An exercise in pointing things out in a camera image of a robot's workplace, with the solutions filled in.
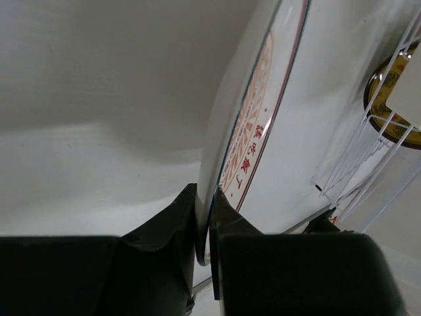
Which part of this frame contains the white wire dish rack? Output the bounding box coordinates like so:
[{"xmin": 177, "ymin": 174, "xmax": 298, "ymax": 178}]
[{"xmin": 311, "ymin": 1, "xmax": 420, "ymax": 221}]

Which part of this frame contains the yellow brown front plate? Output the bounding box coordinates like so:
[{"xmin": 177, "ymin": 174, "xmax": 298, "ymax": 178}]
[{"xmin": 363, "ymin": 47, "xmax": 420, "ymax": 149}]

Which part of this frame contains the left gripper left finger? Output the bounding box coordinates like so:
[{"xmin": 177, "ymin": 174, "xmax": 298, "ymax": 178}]
[{"xmin": 1, "ymin": 184, "xmax": 197, "ymax": 315}]

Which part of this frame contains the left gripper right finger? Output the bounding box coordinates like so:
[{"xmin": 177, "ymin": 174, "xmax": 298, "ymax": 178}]
[{"xmin": 209, "ymin": 190, "xmax": 407, "ymax": 315}]

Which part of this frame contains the white plate orange sunburst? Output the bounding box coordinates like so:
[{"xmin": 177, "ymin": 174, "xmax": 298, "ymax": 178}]
[{"xmin": 195, "ymin": 1, "xmax": 310, "ymax": 266}]

